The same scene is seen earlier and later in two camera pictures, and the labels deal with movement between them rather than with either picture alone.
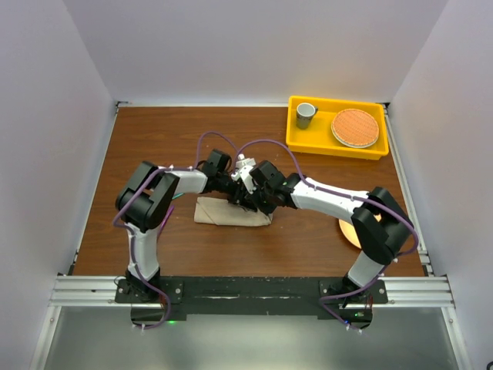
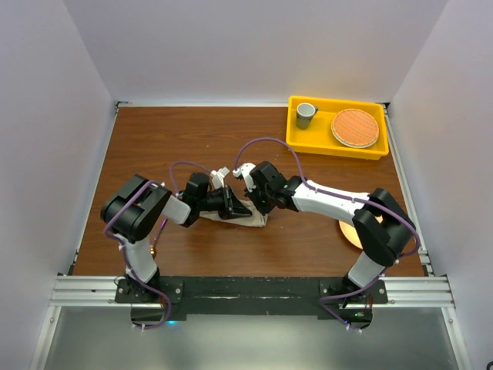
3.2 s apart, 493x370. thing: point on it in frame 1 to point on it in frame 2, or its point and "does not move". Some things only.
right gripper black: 268,210 does not move
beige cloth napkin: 219,212 does not move
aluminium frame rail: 421,292 does not move
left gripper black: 238,196 to 229,204
